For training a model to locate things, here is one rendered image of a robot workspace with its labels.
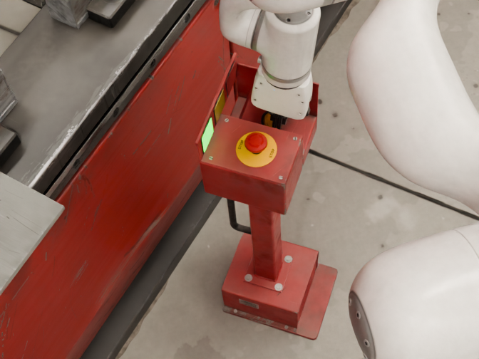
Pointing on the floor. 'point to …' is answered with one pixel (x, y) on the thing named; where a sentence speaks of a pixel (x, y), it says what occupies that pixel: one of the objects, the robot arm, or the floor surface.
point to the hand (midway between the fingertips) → (279, 117)
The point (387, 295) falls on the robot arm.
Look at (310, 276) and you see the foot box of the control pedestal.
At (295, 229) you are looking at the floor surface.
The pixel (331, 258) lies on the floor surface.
